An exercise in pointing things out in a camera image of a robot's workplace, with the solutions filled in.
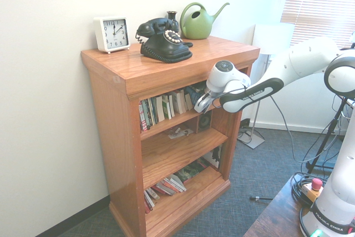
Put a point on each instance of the wooden bookshelf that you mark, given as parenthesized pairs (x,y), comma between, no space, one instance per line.
(166,67)

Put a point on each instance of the black glossy vase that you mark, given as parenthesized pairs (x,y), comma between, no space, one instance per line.
(172,16)

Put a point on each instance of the dark red spine book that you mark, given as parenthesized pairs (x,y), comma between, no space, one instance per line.
(142,117)

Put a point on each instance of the white floor lamp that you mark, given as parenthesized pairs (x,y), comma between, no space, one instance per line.
(273,38)

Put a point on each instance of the dark wooden table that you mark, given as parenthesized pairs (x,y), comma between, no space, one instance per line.
(271,214)

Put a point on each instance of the small dark speaker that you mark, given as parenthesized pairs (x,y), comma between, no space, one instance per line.
(205,121)

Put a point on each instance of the black pen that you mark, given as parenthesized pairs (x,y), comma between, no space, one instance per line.
(260,198)

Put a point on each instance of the green plastic watering can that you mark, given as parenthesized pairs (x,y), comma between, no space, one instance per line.
(198,26)

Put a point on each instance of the black rotary telephone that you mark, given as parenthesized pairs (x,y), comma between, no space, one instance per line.
(163,45)

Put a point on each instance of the white square alarm clock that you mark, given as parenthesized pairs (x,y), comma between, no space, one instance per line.
(112,34)

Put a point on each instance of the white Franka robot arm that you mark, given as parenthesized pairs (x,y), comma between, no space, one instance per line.
(305,59)

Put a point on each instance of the black camera tripod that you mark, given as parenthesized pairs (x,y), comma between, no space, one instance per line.
(327,137)

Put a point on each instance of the blue cover paperback book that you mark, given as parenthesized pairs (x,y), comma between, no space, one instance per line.
(197,90)

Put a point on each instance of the black white cover book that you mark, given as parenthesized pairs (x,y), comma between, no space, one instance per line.
(216,158)

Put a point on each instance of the white grey cover book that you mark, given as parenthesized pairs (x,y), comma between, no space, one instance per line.
(148,202)

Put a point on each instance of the loose printed paper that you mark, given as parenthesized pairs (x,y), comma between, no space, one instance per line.
(180,133)

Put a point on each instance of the green white spine book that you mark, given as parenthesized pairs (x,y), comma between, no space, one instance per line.
(167,108)

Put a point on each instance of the cream paperback book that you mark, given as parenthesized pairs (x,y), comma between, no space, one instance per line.
(188,101)
(180,101)

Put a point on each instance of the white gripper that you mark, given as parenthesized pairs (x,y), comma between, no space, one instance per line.
(206,103)

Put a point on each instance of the white window blinds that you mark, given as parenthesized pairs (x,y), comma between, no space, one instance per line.
(319,6)

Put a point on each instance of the red emergency stop button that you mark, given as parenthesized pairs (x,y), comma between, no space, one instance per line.
(316,187)

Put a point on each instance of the green cover flat book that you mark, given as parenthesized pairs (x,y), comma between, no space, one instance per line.
(192,170)

